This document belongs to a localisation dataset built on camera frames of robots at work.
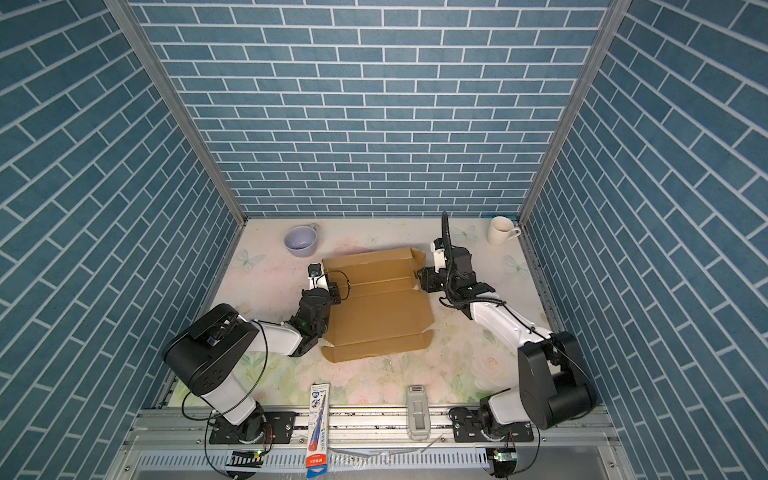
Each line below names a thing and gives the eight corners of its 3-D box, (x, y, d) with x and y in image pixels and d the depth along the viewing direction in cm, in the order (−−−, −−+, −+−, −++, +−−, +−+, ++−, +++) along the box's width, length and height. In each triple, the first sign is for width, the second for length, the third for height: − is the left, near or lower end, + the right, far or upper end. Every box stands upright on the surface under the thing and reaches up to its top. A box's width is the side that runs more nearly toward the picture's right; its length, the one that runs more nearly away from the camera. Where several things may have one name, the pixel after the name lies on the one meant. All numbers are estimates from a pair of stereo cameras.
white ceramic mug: (488, 245, 113) (493, 231, 107) (484, 230, 118) (489, 216, 112) (513, 245, 113) (520, 231, 107) (508, 231, 118) (514, 216, 112)
